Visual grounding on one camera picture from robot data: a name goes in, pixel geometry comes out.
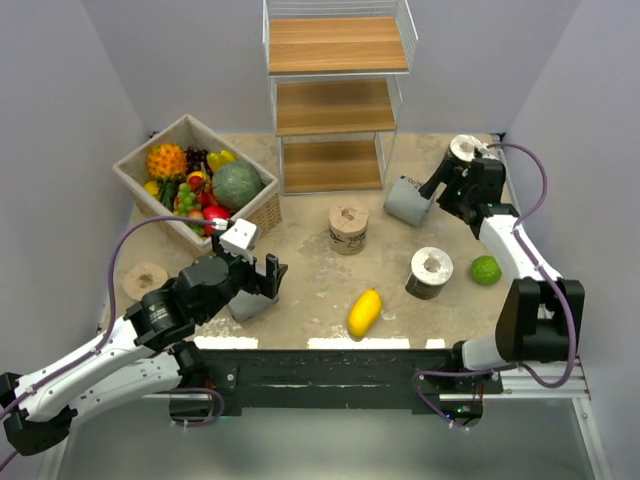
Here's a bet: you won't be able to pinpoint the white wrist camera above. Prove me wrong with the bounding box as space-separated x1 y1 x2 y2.
219 219 260 252
474 144 499 161

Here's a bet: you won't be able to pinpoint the red apple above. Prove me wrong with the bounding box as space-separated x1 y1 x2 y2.
202 205 231 221

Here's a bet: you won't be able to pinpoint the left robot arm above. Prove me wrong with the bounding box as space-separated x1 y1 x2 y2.
1 234 288 456

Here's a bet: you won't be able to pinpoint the yellow bananas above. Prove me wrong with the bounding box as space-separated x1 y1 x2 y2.
206 150 236 174

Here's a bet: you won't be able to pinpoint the wicker basket with cloth liner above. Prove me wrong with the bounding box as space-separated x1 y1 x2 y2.
114 115 282 256

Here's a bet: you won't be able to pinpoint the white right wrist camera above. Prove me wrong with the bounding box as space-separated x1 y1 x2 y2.
474 144 499 161

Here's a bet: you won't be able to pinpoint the grey roll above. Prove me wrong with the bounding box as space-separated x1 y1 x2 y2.
383 175 432 226
228 291 279 323

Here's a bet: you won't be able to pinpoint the brown roll centre table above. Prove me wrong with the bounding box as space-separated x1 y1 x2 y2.
328 200 369 255

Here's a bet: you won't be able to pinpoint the yellow mango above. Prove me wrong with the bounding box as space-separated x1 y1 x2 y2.
347 289 382 340

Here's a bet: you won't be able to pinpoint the orange pineapple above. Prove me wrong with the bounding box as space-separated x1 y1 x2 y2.
146 143 187 181

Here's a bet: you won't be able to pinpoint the green grape bunch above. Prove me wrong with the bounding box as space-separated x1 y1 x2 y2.
173 183 202 218

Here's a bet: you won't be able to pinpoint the white wire wooden shelf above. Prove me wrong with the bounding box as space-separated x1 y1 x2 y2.
262 1 418 195

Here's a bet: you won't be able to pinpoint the green lime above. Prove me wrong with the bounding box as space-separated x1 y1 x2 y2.
470 255 502 286

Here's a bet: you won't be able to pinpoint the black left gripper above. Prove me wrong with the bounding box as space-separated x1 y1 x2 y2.
200 229 288 322

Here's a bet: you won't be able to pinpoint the green netted melon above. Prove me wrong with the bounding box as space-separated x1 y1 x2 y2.
212 161 263 212

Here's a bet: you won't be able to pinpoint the dark purple grapes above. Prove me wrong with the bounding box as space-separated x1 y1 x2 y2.
185 147 210 174

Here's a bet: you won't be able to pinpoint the black white roll centre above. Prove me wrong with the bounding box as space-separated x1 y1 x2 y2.
405 247 454 300

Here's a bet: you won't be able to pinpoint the black white roll back corner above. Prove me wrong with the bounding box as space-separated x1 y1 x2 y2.
447 134 484 161

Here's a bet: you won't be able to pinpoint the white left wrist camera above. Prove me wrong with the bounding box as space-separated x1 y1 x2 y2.
219 219 260 252

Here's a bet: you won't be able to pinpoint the red yellow peach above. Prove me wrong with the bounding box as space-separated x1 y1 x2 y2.
188 209 204 220

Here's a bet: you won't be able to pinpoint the brown roll left edge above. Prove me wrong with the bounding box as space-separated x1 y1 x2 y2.
122 262 169 301

